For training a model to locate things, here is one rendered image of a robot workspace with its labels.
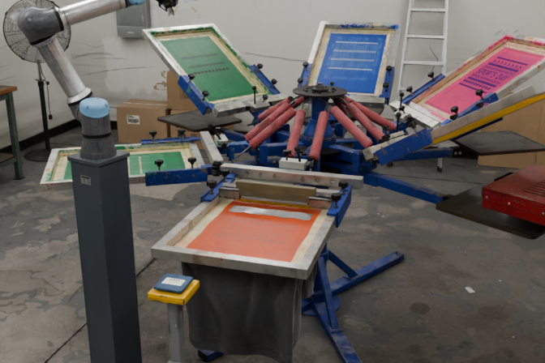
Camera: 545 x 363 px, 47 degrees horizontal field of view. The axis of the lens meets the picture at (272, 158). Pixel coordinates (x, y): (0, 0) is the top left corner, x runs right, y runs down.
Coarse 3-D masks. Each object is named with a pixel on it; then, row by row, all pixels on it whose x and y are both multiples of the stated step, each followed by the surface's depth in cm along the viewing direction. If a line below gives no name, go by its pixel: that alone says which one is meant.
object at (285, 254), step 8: (280, 208) 274; (288, 208) 274; (296, 208) 274; (272, 216) 265; (312, 216) 265; (304, 224) 257; (296, 232) 250; (304, 232) 250; (296, 240) 243; (248, 248) 236; (256, 248) 236; (264, 248) 236; (272, 248) 236; (280, 248) 236; (288, 248) 236; (296, 248) 236; (248, 256) 230; (256, 256) 230; (264, 256) 230; (272, 256) 230; (280, 256) 230; (288, 256) 230
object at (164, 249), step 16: (320, 192) 284; (336, 192) 283; (208, 208) 270; (192, 224) 254; (160, 240) 235; (176, 240) 240; (320, 240) 235; (160, 256) 228; (176, 256) 226; (192, 256) 224; (208, 256) 222; (224, 256) 222; (240, 256) 222; (304, 256) 222; (272, 272) 216; (288, 272) 215; (304, 272) 213
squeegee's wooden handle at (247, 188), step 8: (240, 184) 276; (248, 184) 275; (256, 184) 274; (264, 184) 273; (272, 184) 272; (280, 184) 272; (240, 192) 278; (248, 192) 276; (256, 192) 275; (264, 192) 274; (272, 192) 273; (280, 192) 272; (288, 192) 271; (296, 192) 270; (304, 192) 269; (312, 192) 267; (288, 200) 272; (296, 200) 271; (304, 200) 270
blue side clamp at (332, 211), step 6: (348, 192) 277; (342, 198) 273; (348, 198) 276; (342, 204) 263; (348, 204) 278; (330, 210) 260; (336, 210) 260; (342, 210) 264; (336, 216) 256; (342, 216) 266; (336, 222) 257
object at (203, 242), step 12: (240, 204) 278; (252, 204) 278; (264, 204) 278; (228, 216) 265; (252, 216) 265; (264, 216) 265; (204, 228) 253; (216, 228) 253; (204, 240) 243; (216, 240) 243; (228, 252) 233
